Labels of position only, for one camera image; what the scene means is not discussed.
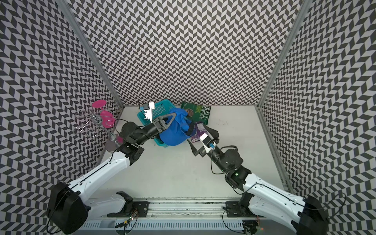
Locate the teal plastic basket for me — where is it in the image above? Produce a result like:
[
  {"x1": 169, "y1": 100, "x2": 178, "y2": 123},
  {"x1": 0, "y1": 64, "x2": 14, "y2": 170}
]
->
[{"x1": 137, "y1": 99, "x2": 175, "y2": 147}]

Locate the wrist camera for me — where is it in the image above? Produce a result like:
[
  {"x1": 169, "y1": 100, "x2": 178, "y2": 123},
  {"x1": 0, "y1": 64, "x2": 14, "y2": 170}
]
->
[
  {"x1": 200, "y1": 133, "x2": 216, "y2": 153},
  {"x1": 140, "y1": 102, "x2": 155, "y2": 122}
]

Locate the purple snack packet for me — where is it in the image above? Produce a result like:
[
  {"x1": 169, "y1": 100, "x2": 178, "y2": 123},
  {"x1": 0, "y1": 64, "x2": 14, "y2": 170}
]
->
[{"x1": 190, "y1": 122, "x2": 209, "y2": 143}]

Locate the pink metal cup stand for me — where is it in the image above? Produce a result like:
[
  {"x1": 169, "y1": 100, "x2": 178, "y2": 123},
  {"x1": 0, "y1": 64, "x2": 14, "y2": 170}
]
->
[{"x1": 73, "y1": 99, "x2": 122, "y2": 153}]

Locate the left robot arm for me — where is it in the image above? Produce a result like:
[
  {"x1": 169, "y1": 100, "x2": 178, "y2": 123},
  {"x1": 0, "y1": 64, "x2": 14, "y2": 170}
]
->
[{"x1": 47, "y1": 113, "x2": 176, "y2": 235}]

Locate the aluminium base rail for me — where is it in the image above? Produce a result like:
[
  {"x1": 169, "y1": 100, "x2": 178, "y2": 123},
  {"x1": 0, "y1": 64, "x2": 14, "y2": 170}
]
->
[{"x1": 69, "y1": 200, "x2": 288, "y2": 235}]

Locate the blue baseball cap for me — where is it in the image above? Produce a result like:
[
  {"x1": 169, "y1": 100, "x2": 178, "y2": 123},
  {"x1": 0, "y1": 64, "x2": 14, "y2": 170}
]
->
[{"x1": 159, "y1": 108, "x2": 196, "y2": 146}]

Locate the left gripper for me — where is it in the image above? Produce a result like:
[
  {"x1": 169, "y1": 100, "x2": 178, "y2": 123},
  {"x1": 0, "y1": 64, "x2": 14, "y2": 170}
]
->
[{"x1": 135, "y1": 113, "x2": 176, "y2": 146}]

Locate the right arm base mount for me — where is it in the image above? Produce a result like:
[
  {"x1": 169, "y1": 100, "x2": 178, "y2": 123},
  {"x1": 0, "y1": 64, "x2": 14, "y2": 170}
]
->
[{"x1": 224, "y1": 193, "x2": 257, "y2": 218}]

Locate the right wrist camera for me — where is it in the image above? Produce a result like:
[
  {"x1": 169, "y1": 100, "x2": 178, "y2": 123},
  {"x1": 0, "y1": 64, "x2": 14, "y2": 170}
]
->
[{"x1": 200, "y1": 133, "x2": 216, "y2": 153}]

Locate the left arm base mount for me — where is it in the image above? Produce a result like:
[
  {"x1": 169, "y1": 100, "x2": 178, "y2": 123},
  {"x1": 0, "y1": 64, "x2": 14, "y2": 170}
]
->
[{"x1": 107, "y1": 191, "x2": 149, "y2": 218}]

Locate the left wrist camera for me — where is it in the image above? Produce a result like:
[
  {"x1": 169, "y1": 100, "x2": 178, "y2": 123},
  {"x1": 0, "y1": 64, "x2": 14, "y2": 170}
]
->
[{"x1": 140, "y1": 102, "x2": 155, "y2": 122}]

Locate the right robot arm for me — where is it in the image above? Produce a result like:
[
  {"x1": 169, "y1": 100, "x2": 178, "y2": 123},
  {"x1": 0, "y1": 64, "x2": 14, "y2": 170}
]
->
[{"x1": 191, "y1": 125, "x2": 330, "y2": 235}]

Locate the green crisps bag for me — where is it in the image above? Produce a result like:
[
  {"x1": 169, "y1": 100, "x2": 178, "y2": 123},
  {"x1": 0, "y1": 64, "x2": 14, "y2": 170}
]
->
[{"x1": 181, "y1": 102, "x2": 211, "y2": 125}]

